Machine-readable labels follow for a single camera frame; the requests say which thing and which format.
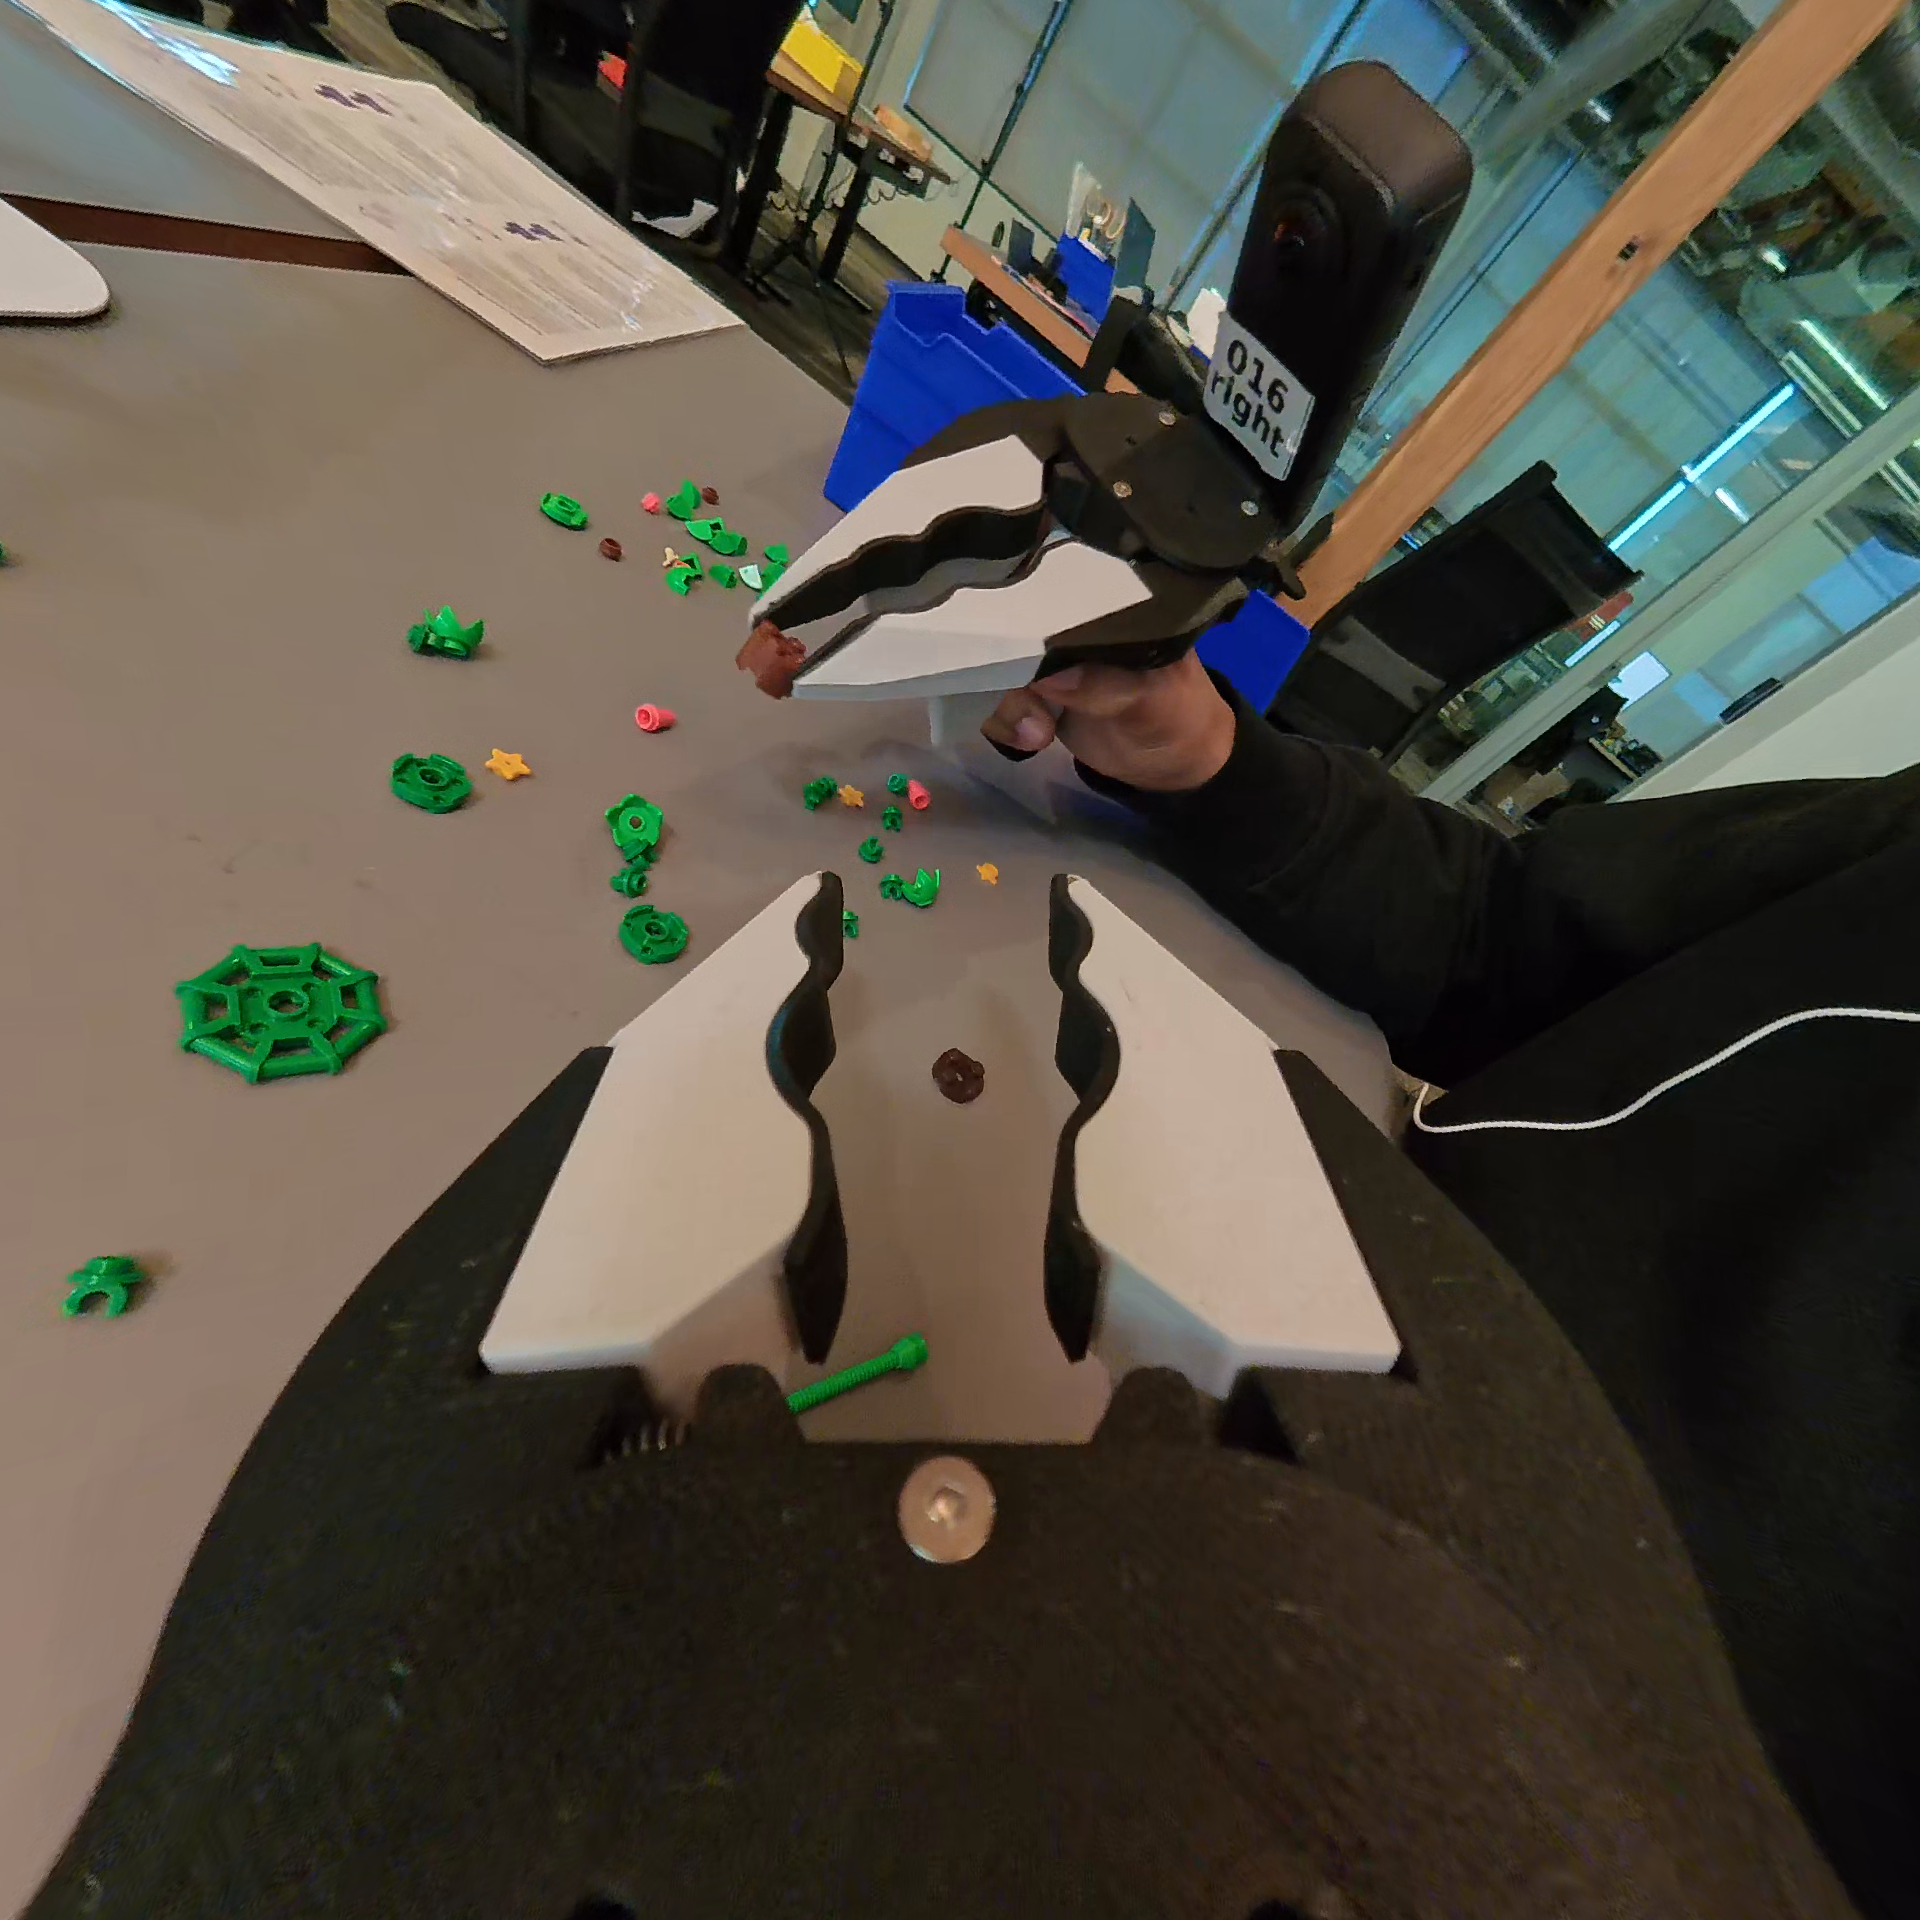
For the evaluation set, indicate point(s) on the printed paper sheet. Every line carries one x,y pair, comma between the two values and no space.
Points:
377,165

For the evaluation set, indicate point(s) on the black office chair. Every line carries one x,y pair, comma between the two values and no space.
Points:
1455,616
692,106

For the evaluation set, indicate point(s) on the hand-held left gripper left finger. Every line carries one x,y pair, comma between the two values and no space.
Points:
661,1202

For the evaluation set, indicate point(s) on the green round web plate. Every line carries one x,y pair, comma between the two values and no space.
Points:
282,1014

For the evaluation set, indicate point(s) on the yellow box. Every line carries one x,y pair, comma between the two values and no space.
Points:
821,58

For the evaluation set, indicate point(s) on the wooden post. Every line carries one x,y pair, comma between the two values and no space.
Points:
1577,300

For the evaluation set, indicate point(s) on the person's black jacket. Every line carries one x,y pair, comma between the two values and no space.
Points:
1724,1350

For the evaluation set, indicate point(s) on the pile of green leaf pieces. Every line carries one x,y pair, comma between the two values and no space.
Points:
705,548

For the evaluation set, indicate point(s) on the green spiky plant piece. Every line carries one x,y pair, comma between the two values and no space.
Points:
447,634

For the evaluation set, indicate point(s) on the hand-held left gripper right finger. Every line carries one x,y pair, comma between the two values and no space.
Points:
1245,1202

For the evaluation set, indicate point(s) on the blue plastic bin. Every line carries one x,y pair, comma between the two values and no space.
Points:
931,390

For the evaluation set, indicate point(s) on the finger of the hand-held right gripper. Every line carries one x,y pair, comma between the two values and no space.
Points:
931,495
991,638

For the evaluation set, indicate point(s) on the green leaf piece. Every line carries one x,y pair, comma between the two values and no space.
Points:
913,888
635,826

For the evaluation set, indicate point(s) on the person's right hand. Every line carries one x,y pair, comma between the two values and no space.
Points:
1141,722

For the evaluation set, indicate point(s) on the green toy rod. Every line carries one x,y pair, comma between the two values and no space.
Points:
858,1372

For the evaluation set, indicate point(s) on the white stand base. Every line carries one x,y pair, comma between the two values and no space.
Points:
44,270

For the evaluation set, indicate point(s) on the black tripod stand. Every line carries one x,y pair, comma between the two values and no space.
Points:
1027,76

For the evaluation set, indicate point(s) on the person's right forearm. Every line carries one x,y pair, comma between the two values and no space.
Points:
1349,885

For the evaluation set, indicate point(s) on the brown round brick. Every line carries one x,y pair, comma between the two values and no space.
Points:
774,662

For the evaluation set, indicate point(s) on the wooden office desk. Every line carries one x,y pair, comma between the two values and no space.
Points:
1020,294

